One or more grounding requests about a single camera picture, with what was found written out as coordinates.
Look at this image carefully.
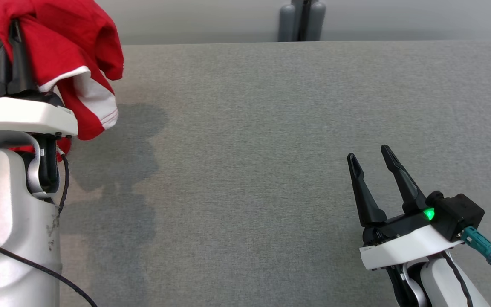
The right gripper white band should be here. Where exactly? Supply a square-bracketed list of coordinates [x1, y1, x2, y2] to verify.
[347, 145, 464, 271]

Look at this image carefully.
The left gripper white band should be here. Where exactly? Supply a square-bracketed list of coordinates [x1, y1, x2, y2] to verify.
[0, 19, 79, 137]

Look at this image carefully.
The red shorts white stripe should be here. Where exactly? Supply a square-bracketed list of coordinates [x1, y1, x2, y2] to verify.
[0, 0, 125, 163]

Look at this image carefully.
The teal right camera connector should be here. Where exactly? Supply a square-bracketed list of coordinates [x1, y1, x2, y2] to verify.
[461, 226, 491, 268]

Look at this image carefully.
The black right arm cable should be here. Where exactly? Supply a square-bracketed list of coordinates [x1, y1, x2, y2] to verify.
[441, 252, 491, 307]

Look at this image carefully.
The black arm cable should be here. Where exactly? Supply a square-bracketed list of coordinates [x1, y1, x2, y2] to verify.
[441, 252, 491, 307]
[0, 153, 98, 307]

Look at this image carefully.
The grey cylindrical post foot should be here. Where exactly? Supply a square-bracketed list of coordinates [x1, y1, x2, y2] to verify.
[307, 1, 326, 42]
[278, 4, 297, 42]

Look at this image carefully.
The grey metal post base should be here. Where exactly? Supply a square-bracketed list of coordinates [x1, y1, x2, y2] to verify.
[290, 0, 315, 42]

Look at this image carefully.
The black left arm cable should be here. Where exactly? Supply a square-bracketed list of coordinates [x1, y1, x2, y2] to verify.
[0, 153, 98, 307]

